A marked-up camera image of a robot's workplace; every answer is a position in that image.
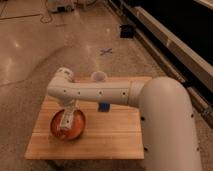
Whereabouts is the translucent plastic cup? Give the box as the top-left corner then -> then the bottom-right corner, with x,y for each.
91,71 -> 107,82

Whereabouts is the white equipment base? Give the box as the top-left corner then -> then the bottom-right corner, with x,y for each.
46,0 -> 75,13

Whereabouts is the white plastic bottle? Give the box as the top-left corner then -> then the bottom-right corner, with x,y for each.
59,111 -> 74,131

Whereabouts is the blue sponge block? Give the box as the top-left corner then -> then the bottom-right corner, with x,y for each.
98,103 -> 110,112

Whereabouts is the black box on floor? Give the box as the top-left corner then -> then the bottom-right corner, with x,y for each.
120,25 -> 135,38

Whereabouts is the long wall bench rail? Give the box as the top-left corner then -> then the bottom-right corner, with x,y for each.
106,0 -> 213,128

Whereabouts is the wooden table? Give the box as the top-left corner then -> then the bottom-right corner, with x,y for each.
24,76 -> 153,162

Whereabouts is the orange ceramic bowl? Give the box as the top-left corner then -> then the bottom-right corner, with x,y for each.
50,109 -> 86,141

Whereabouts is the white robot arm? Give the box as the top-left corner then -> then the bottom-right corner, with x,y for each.
47,67 -> 203,171

